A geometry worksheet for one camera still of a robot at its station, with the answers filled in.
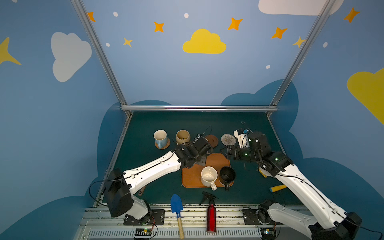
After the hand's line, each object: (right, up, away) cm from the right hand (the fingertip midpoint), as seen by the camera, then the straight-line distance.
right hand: (227, 148), depth 74 cm
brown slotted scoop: (-46, -25, +8) cm, 54 cm away
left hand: (-13, -4, +5) cm, 14 cm away
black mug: (+2, -17, +13) cm, 22 cm away
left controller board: (-42, -42, 0) cm, 59 cm away
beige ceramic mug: (-25, +5, +28) cm, 37 cm away
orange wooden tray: (-18, -20, +15) cm, 31 cm away
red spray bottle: (-8, -32, 0) cm, 33 cm away
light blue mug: (-39, +4, +24) cm, 46 cm away
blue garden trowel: (-26, -31, +3) cm, 41 cm away
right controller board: (+20, -42, 0) cm, 47 cm away
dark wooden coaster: (-3, +1, +31) cm, 31 cm away
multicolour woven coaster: (+7, +2, +31) cm, 32 cm away
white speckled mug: (-8, -19, +14) cm, 25 cm away
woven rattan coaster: (-35, -2, +28) cm, 45 cm away
